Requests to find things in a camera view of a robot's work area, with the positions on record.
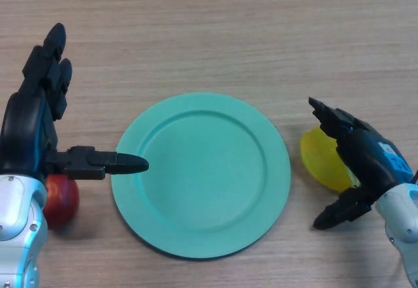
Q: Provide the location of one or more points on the red apple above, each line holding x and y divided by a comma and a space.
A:
63, 203

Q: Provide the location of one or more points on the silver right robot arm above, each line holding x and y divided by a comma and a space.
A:
401, 216

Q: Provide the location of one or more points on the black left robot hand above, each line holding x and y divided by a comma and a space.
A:
24, 131

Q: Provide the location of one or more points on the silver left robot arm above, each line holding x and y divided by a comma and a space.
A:
16, 232

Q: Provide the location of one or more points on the green round plate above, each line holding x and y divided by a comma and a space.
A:
202, 177

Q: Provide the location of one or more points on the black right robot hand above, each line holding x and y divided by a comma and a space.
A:
369, 157

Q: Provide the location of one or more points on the yellow starfruit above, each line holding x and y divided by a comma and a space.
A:
321, 160

